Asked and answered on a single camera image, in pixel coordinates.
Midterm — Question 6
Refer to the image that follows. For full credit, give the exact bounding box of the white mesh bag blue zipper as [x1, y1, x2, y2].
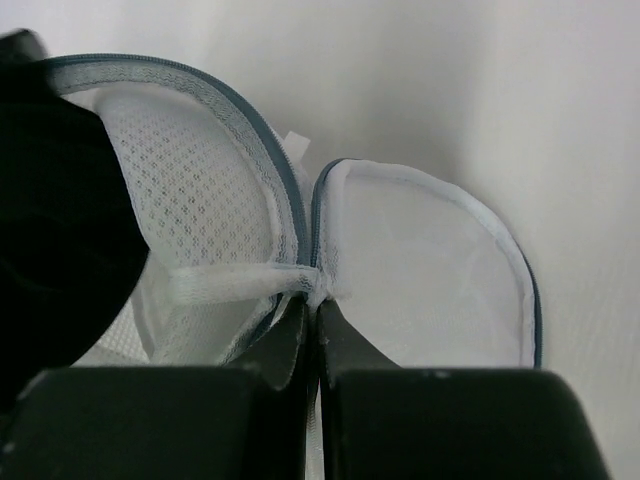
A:
[45, 54, 541, 368]

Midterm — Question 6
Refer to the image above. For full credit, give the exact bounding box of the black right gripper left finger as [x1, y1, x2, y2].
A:
[1, 297, 308, 479]

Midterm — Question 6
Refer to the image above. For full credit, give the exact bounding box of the black bra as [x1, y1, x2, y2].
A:
[1, 29, 149, 411]

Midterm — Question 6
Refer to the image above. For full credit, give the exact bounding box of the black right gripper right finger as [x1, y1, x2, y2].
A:
[317, 301, 609, 479]

